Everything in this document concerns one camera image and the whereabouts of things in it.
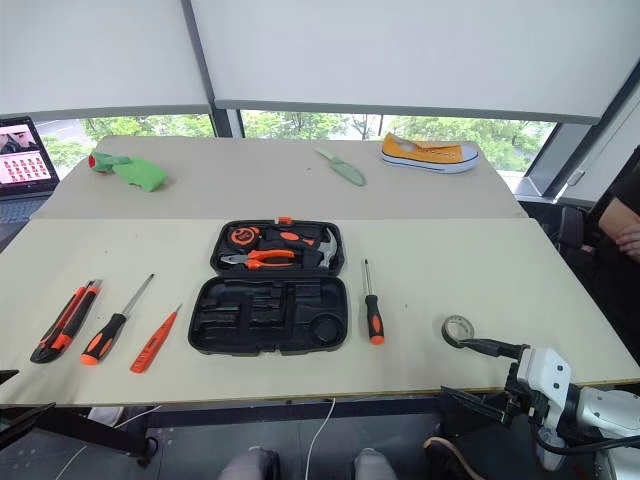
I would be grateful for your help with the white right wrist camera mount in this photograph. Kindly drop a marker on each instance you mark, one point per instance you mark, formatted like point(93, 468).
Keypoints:
point(547, 370)

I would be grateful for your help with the light green plastic trowel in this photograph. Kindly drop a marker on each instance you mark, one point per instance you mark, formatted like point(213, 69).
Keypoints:
point(350, 172)

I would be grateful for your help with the orange voltage tester pen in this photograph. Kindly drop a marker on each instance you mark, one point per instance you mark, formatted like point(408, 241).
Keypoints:
point(152, 342)

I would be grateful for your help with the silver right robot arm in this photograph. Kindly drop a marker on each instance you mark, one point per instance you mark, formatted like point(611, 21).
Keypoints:
point(605, 410)

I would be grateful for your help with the long shaft orange black screwdriver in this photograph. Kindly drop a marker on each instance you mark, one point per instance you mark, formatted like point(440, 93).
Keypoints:
point(105, 335)

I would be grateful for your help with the black orange utility knife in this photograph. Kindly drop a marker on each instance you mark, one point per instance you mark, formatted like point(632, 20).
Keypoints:
point(67, 325)

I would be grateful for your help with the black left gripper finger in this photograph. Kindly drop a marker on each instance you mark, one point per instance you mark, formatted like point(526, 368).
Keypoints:
point(20, 420)
point(7, 376)

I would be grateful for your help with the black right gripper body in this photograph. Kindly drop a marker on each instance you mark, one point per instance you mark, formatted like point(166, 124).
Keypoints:
point(515, 395)

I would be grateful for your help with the black table frame bar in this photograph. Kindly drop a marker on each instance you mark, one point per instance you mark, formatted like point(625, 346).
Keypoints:
point(100, 435)

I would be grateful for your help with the yellow canvas sneaker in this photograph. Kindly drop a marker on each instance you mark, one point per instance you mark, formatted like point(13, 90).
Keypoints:
point(425, 155)

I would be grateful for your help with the black plastic tool case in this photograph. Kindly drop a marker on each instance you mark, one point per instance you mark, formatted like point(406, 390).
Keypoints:
point(280, 315)

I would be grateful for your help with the black electrical tape roll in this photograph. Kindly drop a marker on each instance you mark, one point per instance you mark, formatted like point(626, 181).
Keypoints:
point(450, 337)

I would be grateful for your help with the orange black tape measure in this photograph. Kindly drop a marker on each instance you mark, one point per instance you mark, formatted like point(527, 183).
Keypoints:
point(243, 235)

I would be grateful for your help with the open laptop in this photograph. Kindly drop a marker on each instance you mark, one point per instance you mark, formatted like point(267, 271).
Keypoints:
point(22, 160)

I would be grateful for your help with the dark window mullion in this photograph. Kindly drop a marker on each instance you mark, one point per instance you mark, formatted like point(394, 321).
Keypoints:
point(220, 122)

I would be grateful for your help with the short shaft orange black screwdriver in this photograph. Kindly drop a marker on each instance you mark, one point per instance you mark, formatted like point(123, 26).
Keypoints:
point(373, 320)

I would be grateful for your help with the person in black shirt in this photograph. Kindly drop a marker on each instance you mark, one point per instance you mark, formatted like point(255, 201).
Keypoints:
point(620, 215)

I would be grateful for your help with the white roller blind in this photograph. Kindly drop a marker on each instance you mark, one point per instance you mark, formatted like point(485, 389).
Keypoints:
point(400, 50)
point(90, 50)

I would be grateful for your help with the grey rounded shape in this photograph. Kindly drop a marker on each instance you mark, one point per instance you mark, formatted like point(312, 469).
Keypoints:
point(250, 465)
point(375, 465)

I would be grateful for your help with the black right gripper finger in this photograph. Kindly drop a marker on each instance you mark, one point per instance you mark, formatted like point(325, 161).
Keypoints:
point(480, 404)
point(492, 347)

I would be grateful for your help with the black shoe tan trim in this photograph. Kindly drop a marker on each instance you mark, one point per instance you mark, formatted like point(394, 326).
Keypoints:
point(445, 462)

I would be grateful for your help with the green fabric toy red end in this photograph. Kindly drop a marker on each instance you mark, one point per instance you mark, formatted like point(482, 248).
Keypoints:
point(137, 172)

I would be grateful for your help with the claw hammer black orange grip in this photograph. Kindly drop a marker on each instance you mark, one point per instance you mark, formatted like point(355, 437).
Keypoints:
point(327, 247)

